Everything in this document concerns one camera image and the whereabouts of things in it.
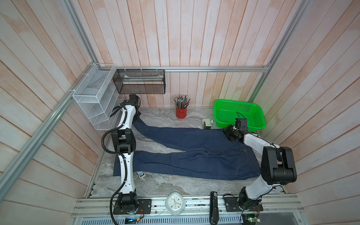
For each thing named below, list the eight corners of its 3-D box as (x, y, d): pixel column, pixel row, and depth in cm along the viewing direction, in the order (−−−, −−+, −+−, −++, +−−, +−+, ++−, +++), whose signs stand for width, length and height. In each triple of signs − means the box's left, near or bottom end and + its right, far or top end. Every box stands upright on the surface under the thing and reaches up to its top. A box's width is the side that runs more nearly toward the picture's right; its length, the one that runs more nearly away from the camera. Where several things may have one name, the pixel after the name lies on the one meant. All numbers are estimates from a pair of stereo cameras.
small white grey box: (203, 129, 107) (204, 126, 104) (202, 121, 112) (203, 118, 109) (211, 129, 107) (212, 126, 104) (209, 121, 112) (210, 118, 109)
